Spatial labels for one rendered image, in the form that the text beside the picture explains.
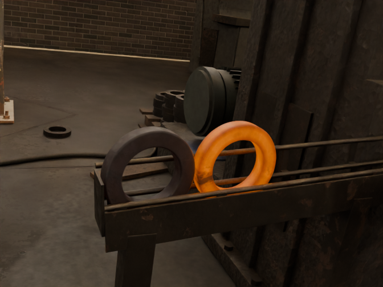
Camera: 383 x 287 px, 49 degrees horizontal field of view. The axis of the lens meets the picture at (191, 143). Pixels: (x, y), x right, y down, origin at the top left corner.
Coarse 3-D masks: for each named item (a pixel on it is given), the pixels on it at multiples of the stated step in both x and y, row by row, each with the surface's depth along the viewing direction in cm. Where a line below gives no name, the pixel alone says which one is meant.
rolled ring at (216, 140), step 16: (224, 128) 83; (240, 128) 83; (256, 128) 85; (208, 144) 82; (224, 144) 83; (256, 144) 86; (272, 144) 88; (208, 160) 82; (256, 160) 91; (272, 160) 89; (208, 176) 84; (256, 176) 90
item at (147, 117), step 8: (160, 96) 309; (168, 96) 288; (176, 96) 269; (160, 104) 309; (168, 104) 290; (176, 104) 268; (144, 112) 323; (152, 112) 325; (160, 112) 311; (168, 112) 290; (176, 112) 268; (152, 120) 308; (160, 120) 310; (168, 120) 292; (176, 120) 272; (184, 120) 268
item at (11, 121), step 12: (0, 0) 278; (0, 12) 280; (0, 24) 283; (0, 36) 284; (0, 48) 286; (0, 60) 289; (0, 72) 293; (0, 84) 296; (0, 96) 299; (0, 108) 302; (12, 108) 323; (0, 120) 293; (12, 120) 297
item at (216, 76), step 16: (192, 80) 230; (208, 80) 214; (224, 80) 216; (192, 96) 230; (208, 96) 212; (224, 96) 212; (192, 112) 230; (208, 112) 212; (224, 112) 216; (176, 128) 257; (192, 128) 230; (208, 128) 216; (192, 192) 220
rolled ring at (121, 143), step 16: (144, 128) 77; (160, 128) 79; (128, 144) 74; (144, 144) 76; (160, 144) 78; (176, 144) 79; (112, 160) 74; (128, 160) 76; (176, 160) 82; (192, 160) 82; (112, 176) 75; (176, 176) 84; (192, 176) 84; (112, 192) 76; (160, 192) 85; (176, 192) 83; (128, 208) 79
